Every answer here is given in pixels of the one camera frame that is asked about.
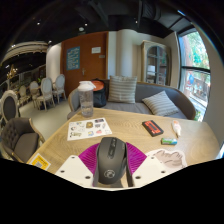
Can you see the small white door sign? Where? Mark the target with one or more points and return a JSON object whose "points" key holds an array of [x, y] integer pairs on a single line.
{"points": [[96, 50]]}

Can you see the clear shaker bottle white lid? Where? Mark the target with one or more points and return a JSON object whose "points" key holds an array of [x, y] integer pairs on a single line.
{"points": [[86, 101]]}

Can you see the striped square cushion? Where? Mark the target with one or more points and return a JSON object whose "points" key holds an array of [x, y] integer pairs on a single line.
{"points": [[122, 89]]}

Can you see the black box with red print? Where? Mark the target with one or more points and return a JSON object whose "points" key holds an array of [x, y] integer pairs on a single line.
{"points": [[152, 128]]}

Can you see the grey curved sofa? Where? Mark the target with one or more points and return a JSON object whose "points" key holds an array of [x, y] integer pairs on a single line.
{"points": [[150, 91]]}

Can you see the large black-framed window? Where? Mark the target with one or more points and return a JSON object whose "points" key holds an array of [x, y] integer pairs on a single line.
{"points": [[196, 73]]}

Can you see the dark grey computer mouse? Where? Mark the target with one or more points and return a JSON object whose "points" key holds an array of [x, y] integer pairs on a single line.
{"points": [[110, 160]]}

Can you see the white sticker sheet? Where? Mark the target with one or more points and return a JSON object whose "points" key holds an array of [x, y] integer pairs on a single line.
{"points": [[88, 128]]}

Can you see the brown wooden door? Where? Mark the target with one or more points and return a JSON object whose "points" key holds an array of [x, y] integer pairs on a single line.
{"points": [[90, 66]]}

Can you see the blue poster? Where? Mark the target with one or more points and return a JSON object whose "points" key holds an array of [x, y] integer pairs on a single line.
{"points": [[73, 58]]}

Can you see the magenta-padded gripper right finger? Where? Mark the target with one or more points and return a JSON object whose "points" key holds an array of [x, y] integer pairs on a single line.
{"points": [[148, 170]]}

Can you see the dark backpack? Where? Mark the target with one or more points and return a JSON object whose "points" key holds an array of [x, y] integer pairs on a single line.
{"points": [[100, 98]]}

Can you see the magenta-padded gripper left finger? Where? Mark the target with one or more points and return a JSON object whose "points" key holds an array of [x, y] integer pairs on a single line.
{"points": [[75, 170]]}

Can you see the group of white chairs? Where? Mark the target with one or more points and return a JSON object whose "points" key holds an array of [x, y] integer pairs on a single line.
{"points": [[46, 90]]}

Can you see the oval-back grey chair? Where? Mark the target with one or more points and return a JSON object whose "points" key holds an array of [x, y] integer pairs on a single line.
{"points": [[9, 106]]}

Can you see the yellow square sticker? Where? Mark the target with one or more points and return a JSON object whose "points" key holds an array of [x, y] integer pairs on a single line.
{"points": [[39, 161]]}

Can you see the small white tube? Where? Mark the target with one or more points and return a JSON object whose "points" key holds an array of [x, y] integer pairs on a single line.
{"points": [[176, 128]]}

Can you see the glass-door wooden cabinet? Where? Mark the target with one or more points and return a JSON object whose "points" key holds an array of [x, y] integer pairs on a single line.
{"points": [[156, 63]]}

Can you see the orange round disc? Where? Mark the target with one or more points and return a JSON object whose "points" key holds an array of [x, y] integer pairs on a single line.
{"points": [[98, 86]]}

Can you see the grey tufted armchair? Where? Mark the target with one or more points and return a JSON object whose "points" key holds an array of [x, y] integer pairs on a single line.
{"points": [[20, 138]]}

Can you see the small green pack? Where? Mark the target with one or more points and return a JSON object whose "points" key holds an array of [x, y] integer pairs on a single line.
{"points": [[169, 141]]}

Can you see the striped grey cushion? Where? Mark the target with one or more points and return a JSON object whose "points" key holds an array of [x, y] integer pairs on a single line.
{"points": [[160, 104]]}

